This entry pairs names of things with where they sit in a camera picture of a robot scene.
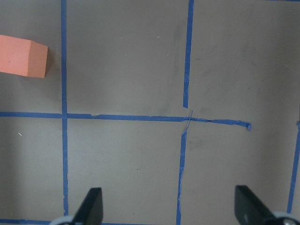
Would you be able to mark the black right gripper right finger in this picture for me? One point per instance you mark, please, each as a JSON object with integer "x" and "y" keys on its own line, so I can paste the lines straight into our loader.
{"x": 250, "y": 210}

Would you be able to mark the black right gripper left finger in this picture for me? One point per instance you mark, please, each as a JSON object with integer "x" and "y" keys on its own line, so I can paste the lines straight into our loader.
{"x": 90, "y": 211}

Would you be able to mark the orange foam cube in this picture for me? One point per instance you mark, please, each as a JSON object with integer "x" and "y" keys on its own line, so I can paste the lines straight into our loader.
{"x": 22, "y": 57}

